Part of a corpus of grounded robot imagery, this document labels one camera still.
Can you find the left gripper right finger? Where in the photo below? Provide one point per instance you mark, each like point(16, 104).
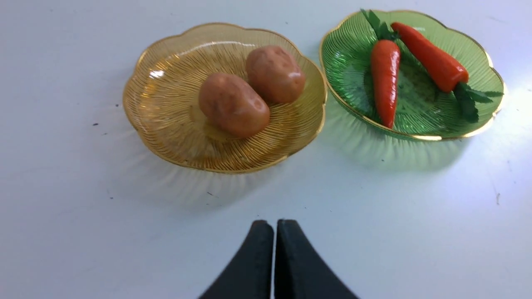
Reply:
point(299, 271)

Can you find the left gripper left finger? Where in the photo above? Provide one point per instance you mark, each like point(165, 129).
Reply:
point(248, 274)

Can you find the brown potato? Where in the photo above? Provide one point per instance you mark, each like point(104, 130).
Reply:
point(232, 105)
point(275, 74)

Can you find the orange carrot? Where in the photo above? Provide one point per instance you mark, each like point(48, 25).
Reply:
point(446, 72)
point(384, 67)

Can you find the amber ribbed glass plate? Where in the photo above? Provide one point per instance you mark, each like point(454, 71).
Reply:
point(160, 100)

